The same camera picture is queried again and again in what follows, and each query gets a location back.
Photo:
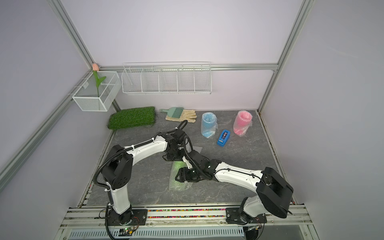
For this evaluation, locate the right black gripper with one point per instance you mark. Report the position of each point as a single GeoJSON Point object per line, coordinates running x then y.
{"type": "Point", "coordinates": [181, 176]}

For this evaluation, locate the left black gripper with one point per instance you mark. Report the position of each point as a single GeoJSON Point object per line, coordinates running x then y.
{"type": "Point", "coordinates": [171, 158]}

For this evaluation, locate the green plastic wine glass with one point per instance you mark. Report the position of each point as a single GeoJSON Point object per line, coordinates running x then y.
{"type": "Point", "coordinates": [174, 185]}

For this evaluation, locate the blue plastic wine glass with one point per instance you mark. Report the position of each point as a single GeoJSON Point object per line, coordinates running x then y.
{"type": "Point", "coordinates": [208, 123]}

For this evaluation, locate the blue tape dispenser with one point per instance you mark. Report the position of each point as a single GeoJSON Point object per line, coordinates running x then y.
{"type": "Point", "coordinates": [224, 137]}

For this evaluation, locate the pink plastic wine glass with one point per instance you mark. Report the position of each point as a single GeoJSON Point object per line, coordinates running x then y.
{"type": "Point", "coordinates": [241, 123]}

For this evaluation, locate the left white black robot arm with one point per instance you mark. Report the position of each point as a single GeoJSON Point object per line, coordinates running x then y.
{"type": "Point", "coordinates": [115, 175]}

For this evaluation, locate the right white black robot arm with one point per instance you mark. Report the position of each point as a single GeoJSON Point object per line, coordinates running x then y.
{"type": "Point", "coordinates": [273, 192]}

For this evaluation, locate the beige cloth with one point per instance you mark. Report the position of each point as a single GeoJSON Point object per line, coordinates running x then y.
{"type": "Point", "coordinates": [189, 115]}

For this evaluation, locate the green artificial grass mat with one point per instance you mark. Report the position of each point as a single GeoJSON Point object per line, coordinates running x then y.
{"type": "Point", "coordinates": [131, 118]}

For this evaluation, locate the artificial pink tulip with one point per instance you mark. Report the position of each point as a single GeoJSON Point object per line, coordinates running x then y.
{"type": "Point", "coordinates": [98, 79]}

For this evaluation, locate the long white wire shelf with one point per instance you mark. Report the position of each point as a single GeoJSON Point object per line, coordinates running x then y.
{"type": "Point", "coordinates": [167, 78]}

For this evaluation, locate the small white wire basket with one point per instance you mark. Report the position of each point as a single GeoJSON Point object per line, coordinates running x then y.
{"type": "Point", "coordinates": [86, 96]}

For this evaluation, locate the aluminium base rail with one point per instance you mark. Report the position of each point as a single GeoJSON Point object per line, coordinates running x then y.
{"type": "Point", "coordinates": [185, 222]}

